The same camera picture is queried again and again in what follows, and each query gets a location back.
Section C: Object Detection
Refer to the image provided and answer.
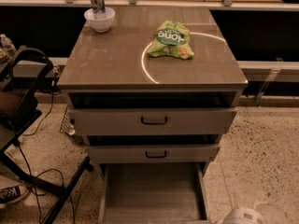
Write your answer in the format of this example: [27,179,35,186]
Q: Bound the silver drink can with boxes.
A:
[90,0,106,19]

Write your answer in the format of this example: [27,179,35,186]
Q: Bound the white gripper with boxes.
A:
[218,207,264,224]

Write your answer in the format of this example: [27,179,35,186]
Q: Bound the clear acrylic bracket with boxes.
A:
[254,58,283,106]

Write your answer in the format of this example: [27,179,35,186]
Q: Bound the grey drawer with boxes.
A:
[69,108,236,136]
[87,144,220,164]
[98,163,211,224]

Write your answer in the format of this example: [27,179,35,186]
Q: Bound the green snack bag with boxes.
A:
[147,21,194,60]

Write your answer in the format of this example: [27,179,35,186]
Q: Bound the wire mesh basket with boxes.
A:
[60,108,84,146]

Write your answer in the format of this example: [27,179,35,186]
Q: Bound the black floor cable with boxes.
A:
[12,77,77,224]

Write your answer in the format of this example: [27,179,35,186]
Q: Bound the clear water bottle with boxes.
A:
[0,34,17,57]

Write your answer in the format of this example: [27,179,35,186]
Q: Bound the white bowl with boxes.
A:
[84,7,115,33]

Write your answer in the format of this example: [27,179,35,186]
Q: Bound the grey drawer cabinet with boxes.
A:
[56,5,249,175]

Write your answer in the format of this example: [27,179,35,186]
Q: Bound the black white sneaker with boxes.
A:
[0,185,29,204]

